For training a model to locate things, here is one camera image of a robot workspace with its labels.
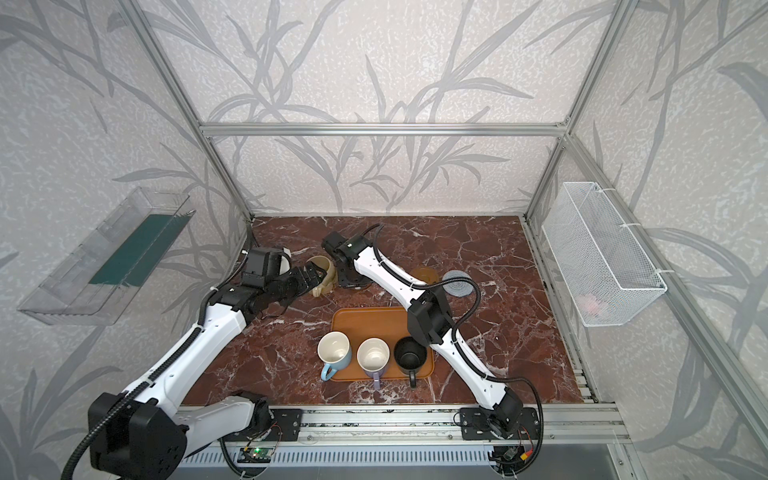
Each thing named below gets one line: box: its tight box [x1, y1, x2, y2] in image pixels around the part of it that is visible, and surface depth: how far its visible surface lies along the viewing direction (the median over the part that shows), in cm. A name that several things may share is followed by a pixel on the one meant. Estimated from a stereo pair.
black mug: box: [394, 336, 428, 387], surface depth 79 cm
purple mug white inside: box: [356, 337, 391, 390], surface depth 80 cm
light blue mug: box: [317, 331, 353, 381], surface depth 80 cm
